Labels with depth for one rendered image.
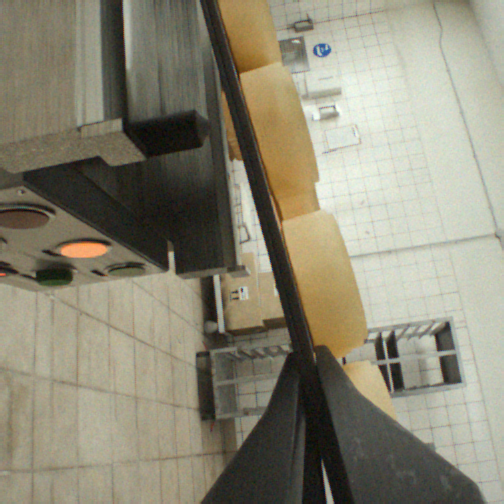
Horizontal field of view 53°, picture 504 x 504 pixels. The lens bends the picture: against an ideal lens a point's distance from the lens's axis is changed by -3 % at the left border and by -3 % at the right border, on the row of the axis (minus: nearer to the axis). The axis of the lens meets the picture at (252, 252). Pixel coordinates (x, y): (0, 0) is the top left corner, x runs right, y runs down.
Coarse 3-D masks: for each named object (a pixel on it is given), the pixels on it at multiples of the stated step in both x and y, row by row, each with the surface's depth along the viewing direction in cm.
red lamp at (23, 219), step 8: (0, 216) 28; (8, 216) 28; (16, 216) 28; (24, 216) 28; (32, 216) 29; (40, 216) 29; (0, 224) 29; (8, 224) 29; (16, 224) 30; (24, 224) 30; (32, 224) 30; (40, 224) 30
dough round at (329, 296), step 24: (312, 216) 17; (288, 240) 17; (312, 240) 16; (336, 240) 16; (312, 264) 16; (336, 264) 16; (312, 288) 16; (336, 288) 16; (312, 312) 16; (336, 312) 16; (360, 312) 16; (312, 336) 17; (336, 336) 16; (360, 336) 17
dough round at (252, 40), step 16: (224, 0) 19; (240, 0) 19; (256, 0) 19; (224, 16) 19; (240, 16) 19; (256, 16) 19; (224, 32) 19; (240, 32) 19; (256, 32) 19; (272, 32) 19; (240, 48) 19; (256, 48) 20; (272, 48) 20; (240, 64) 20; (256, 64) 20
